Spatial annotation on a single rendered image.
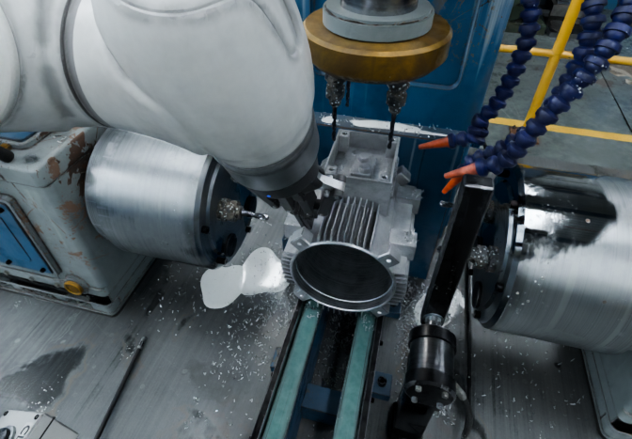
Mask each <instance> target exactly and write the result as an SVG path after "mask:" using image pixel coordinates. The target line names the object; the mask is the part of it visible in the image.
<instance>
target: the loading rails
mask: <svg viewBox="0 0 632 439"><path fill-rule="evenodd" d="M402 301H403V299H402ZM308 302H310V305H311V307H314V308H317V309H315V310H312V308H310V306H309V304H308ZM307 304H308V305H307ZM304 307H305V308H304ZM322 308H323V305H322V304H319V307H317V302H316V301H314V300H312V299H311V298H310V299H308V300H306V301H302V300H300V299H299V298H298V300H297V303H296V306H295V309H294V312H293V314H292V319H291V320H290V321H289V327H288V330H287V333H286V336H285V338H284V341H283V344H282V347H276V351H275V354H274V356H273V359H272V362H271V365H270V369H271V371H272V373H271V380H270V383H269V385H268V388H267V391H266V394H265V397H264V399H263V402H262V405H261V409H260V412H259V415H258V418H257V421H256V424H255V427H254V430H253V432H252V435H250V436H249V439H296V436H297V433H298V429H299V425H300V422H301V418H302V417H303V418H306V419H310V420H314V421H317V422H321V423H324V424H327V425H331V426H334V427H335V429H334V432H333V437H332V439H365V436H366V430H367V424H368V418H369V411H370V406H371V403H374V398H376V399H379V400H386V401H389V399H390V395H391V387H392V380H393V375H392V374H388V373H384V372H381V371H377V370H376V364H377V357H378V352H379V345H381V346H383V341H382V340H380V339H381V333H382V327H383V320H384V316H385V317H390V318H393V319H399V318H400V316H401V309H402V302H399V304H398V305H397V306H396V305H390V308H389V313H388V314H386V315H384V316H380V317H377V319H375V318H374V317H376V316H374V315H373V314H372V315H371V316H370V314H371V313H369V312H370V311H368V312H366V311H365V312H364V311H363V314H362V317H361V312H357V314H356V315H357V320H356V325H355V333H354V337H353V342H352V347H351V351H350V356H349V360H348V365H347V369H346V374H345V379H344V383H343V388H342V391H339V390H335V389H331V388H327V387H323V386H319V385H316V384H311V380H312V376H313V372H314V369H315V366H316V362H317V358H318V355H319V351H320V348H321V344H322V341H323V337H324V330H325V327H326V324H327V320H328V316H329V313H330V309H333V308H331V307H330V309H329V311H328V307H327V306H324V309H322ZM318 312H319V314H320V315H319V316H318V318H317V314H318ZM310 314H311V316H314V315H315V316H314V317H311V319H310V318H309V317H310ZM365 314H366V316H365ZM307 315H308V317H307ZM363 316H365V323H362V322H363ZM366 317H367V319H366ZM361 319H362V320H361ZM368 321H369V322H368ZM375 321H376V324H375ZM364 324H365V325H364ZM363 325H364V327H363ZM372 325H373V327H371V326H372ZM365 326H367V327H368V328H367V327H365ZM374 326H375V329H374ZM365 328H366V329H365ZM369 328H371V329H369ZM368 329H369V330H370V331H369V330H368ZM373 329H374V330H373ZM365 330H367V331H365ZM373 332H374V334H373ZM372 338H373V340H372ZM371 344H372V345H371ZM370 355H371V357H370ZM369 360H370V363H369ZM368 366H369V368H368ZM367 372H368V374H367ZM366 376H367V380H366ZM365 382H366V385H365ZM364 387H365V391H364ZM363 393H364V397H363ZM362 399H363V402H362ZM361 404H362V408H361ZM360 410H361V413H360ZM359 416H360V419H359ZM358 421H359V424H358ZM357 427H358V429H357ZM356 432H357V435H356Z"/></svg>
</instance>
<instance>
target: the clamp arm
mask: <svg viewBox="0 0 632 439"><path fill-rule="evenodd" d="M494 191H495V184H494V179H493V178H489V177H483V176H476V175H469V174H465V175H464V176H463V178H462V181H461V184H460V188H459V191H458V194H457V197H456V200H455V203H454V206H453V209H452V213H451V216H450V220H449V224H448V227H447V230H446V234H445V237H444V240H443V243H442V246H441V249H440V252H439V255H438V259H437V262H436V265H435V268H434V273H433V276H432V280H431V283H430V286H429V289H428V292H427V295H426V298H425V301H424V305H423V308H422V310H421V314H420V323H421V324H425V323H426V322H427V321H428V316H430V321H435V316H437V317H438V318H437V321H438V322H439V323H440V324H441V326H443V323H444V321H445V319H446V316H447V314H448V311H449V309H450V304H451V302H452V299H453V297H454V294H455V292H456V290H457V287H458V284H459V282H460V279H461V277H462V274H463V271H464V269H465V267H466V263H467V260H468V258H469V255H470V253H471V250H472V247H473V245H474V242H475V241H476V238H477V235H478V233H479V230H480V228H481V225H482V221H483V218H484V216H485V214H486V211H487V209H488V206H489V203H490V201H491V198H492V196H493V193H494Z"/></svg>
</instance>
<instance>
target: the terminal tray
mask: <svg viewBox="0 0 632 439"><path fill-rule="evenodd" d="M400 140H401V138H400V137H398V136H393V139H392V142H391V143H392V146H391V149H387V144H388V135H383V134H377V133H363V132H356V131H349V130H342V129H339V131H338V133H337V136H336V141H334V144H333V146H332V149H331V151H330V153H329V156H328V158H327V161H326V163H325V166H324V172H325V175H326V176H327V177H328V175H332V176H335V175H338V174H342V175H344V176H346V177H347V180H346V183H345V189H344V193H343V203H346V202H347V198H348V196H349V197H350V204H353V201H354V197H355V204H356V205H358V204H359V201H360V198H362V201H361V206H363V207H365V204H366V200H368V208H369V209H371V204H372V202H373V210H374V211H376V212H377V209H378V205H380V208H379V213H380V214H382V215H383V216H385V217H386V218H387V216H389V214H390V208H391V202H392V198H393V192H394V186H395V180H396V175H397V169H398V163H399V157H398V152H399V145H400ZM354 150H355V151H354ZM352 152H353V154H354V155H353V154H352ZM344 153H346V154H345V155H347V156H345V155H343V154H344ZM372 155H373V157H372ZM344 156H345V157H346V159H347V160H349V161H346V159H345V158H344ZM376 158H377V160H379V161H377V160H376ZM384 158H385V159H384ZM381 159H383V160H382V161H381ZM350 160H351V161H350ZM345 161H346V162H347V163H346V162H345ZM383 161H384V162H383ZM387 161H389V163H388V162H387ZM353 163H354V164H353ZM375 163H376V164H377V166H376V165H375ZM335 164H336V165H335ZM390 164H391V166H389V165H390ZM338 166H339V167H340V168H338ZM385 167H386V168H387V170H385ZM343 168H344V169H343ZM342 169H343V170H342ZM350 169H352V170H350ZM381 169H382V171H381ZM341 170H342V172H341ZM380 171H381V172H380ZM378 172H380V173H378ZM382 173H383V174H382Z"/></svg>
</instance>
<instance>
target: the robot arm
mask: <svg viewBox="0 0 632 439"><path fill-rule="evenodd" d="M314 94H315V85H314V70H313V64H312V58H311V52H310V49H309V44H308V38H307V34H306V31H305V27H304V25H303V22H302V19H301V16H300V13H299V10H298V7H297V5H296V3H295V0H0V133H11V132H67V131H69V130H70V129H71V128H72V127H105V128H114V129H119V130H123V131H128V132H132V133H139V134H142V135H145V136H148V137H152V138H155V139H158V140H161V141H164V142H167V143H169V144H172V145H175V146H178V147H180V148H182V149H186V150H189V151H191V152H193V153H195V154H197V155H207V154H209V155H212V156H213V157H214V158H215V160H216V161H217V162H218V163H220V164H221V165H222V166H224V167H225V169H226V170H227V171H228V172H229V173H230V175H231V178H230V179H231V180H233V181H234V182H237V183H239V184H241V185H243V186H244V187H245V188H246V189H248V190H249V191H250V192H252V193H253V194H254V195H256V196H257V197H259V198H260V199H261V200H263V201H264V202H265V203H267V204H268V205H270V206H271V207H272V208H274V209H278V208H279V206H282V207H283V208H284V210H285V211H287V212H289V213H290V214H292V215H294V216H295V218H296V220H297V221H298V223H299V224H300V226H301V227H306V228H307V229H312V226H313V222H314V219H317V218H318V215H320V216H322V217H324V216H327V214H328V212H329V211H330V209H331V207H332V205H333V203H334V202H335V201H337V200H340V199H342V198H343V193H344V189H345V183H346V180H347V177H346V176H344V175H342V174H338V175H335V176H332V175H328V177H327V176H326V175H325V172H324V169H323V168H322V167H321V166H319V165H318V158H317V154H318V150H319V144H320V138H319V133H318V129H317V125H316V121H315V114H314V109H313V101H314ZM322 186H323V190H324V191H323V193H322V196H321V199H317V196H316V194H315V191H314V190H317V189H319V188H321V187H322Z"/></svg>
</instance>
